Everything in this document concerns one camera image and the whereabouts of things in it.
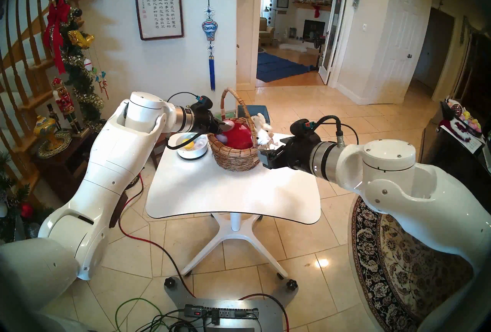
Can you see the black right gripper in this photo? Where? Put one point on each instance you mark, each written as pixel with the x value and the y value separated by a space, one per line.
pixel 297 152

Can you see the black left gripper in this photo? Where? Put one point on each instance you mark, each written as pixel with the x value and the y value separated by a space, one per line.
pixel 205 120

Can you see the pink glitter easter egg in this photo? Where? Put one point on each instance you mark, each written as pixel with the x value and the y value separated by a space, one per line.
pixel 230 126

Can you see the purple easter egg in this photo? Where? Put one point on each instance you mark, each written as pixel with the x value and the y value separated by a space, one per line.
pixel 221 139

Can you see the yellow easter egg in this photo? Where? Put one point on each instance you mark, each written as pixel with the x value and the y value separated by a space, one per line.
pixel 188 144

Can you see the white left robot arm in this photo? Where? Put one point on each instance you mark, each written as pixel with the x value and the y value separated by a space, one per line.
pixel 115 166

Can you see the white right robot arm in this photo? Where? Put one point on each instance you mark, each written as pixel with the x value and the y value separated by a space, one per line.
pixel 402 181

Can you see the white egg hanging ornament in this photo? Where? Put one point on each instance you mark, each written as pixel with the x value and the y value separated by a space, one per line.
pixel 88 65

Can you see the dark red patterned egg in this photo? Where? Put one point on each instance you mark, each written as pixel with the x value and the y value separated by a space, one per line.
pixel 455 109

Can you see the pastel egg decoration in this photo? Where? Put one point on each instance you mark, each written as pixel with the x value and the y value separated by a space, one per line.
pixel 471 122

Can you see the white plush bunny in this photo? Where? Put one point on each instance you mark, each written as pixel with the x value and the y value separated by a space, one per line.
pixel 264 138

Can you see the red tulle cloth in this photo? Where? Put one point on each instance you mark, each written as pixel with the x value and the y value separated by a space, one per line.
pixel 241 137

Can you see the blue fabric storage box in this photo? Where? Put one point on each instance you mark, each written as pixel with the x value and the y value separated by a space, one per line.
pixel 245 110

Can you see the cream plush bunny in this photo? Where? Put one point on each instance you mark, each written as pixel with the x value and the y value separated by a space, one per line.
pixel 260 122

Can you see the white round bowl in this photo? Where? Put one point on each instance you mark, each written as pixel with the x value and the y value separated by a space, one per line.
pixel 193 154

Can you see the small brown wooden stool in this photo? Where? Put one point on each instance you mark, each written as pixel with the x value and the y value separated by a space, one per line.
pixel 157 154

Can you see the blue floor rug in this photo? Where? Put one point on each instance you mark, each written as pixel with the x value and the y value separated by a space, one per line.
pixel 276 68

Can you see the blue vase knot hanging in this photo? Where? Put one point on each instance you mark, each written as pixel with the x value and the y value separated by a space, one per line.
pixel 209 30

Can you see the beige armchair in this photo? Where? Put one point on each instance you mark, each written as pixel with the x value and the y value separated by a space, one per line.
pixel 266 32

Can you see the white fluffy pet bed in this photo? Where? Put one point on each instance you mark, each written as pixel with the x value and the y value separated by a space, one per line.
pixel 291 47

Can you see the black floor fan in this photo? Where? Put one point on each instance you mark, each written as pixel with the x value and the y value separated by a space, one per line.
pixel 319 41

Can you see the black fireplace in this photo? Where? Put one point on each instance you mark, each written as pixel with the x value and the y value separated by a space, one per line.
pixel 312 30

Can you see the white glass french door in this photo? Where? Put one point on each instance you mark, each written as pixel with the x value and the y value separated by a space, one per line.
pixel 333 28

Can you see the green christmas garland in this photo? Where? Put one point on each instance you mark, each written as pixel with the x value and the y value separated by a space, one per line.
pixel 86 93

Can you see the red christmas stocking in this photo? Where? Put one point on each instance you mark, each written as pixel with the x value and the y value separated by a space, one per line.
pixel 317 12

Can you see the red nutcracker figure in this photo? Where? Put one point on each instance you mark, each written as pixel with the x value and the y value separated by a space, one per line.
pixel 64 103

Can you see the brass decorative plate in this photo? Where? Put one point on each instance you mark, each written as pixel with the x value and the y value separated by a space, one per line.
pixel 63 145

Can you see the dark wooden cabinet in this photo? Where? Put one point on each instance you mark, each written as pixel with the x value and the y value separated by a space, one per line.
pixel 65 174

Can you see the black power strip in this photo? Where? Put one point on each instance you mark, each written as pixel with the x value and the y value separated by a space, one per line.
pixel 230 313

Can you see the white panel door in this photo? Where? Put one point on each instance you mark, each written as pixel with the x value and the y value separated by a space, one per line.
pixel 402 47

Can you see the small black nutcracker figure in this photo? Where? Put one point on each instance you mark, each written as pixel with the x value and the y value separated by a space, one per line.
pixel 53 117

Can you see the black piano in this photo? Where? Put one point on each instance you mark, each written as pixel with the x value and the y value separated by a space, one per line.
pixel 448 166

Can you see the yellow ceramic vase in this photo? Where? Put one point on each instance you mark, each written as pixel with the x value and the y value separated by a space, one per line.
pixel 44 127

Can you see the oriental patterned round rug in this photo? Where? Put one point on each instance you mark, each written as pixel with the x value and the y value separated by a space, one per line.
pixel 402 277

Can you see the red santa hat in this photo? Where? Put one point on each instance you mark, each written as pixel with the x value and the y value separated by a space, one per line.
pixel 456 129

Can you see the wooden staircase railing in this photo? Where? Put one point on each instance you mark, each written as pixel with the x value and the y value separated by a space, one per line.
pixel 34 101

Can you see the red ribbon bow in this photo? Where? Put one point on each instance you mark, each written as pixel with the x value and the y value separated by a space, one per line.
pixel 55 28

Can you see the white paper sheet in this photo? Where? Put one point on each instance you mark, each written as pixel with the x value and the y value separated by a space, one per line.
pixel 473 145

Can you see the red bauble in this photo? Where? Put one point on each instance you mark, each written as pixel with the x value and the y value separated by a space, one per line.
pixel 26 210

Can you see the silver bauble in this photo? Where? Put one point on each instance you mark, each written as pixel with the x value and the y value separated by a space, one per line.
pixel 33 230

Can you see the small christmas tree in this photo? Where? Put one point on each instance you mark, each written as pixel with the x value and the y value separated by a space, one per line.
pixel 9 181

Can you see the white bauble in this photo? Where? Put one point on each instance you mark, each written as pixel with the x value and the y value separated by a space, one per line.
pixel 3 209

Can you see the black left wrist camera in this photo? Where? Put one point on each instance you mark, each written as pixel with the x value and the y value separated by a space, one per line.
pixel 202 101

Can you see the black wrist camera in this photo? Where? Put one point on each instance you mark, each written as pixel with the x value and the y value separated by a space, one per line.
pixel 202 101
pixel 303 128

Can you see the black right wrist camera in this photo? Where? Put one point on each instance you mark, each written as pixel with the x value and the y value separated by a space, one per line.
pixel 303 128

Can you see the white table pedestal base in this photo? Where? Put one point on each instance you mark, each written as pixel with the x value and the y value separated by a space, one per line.
pixel 234 231

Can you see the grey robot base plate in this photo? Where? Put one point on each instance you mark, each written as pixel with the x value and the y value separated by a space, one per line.
pixel 276 312

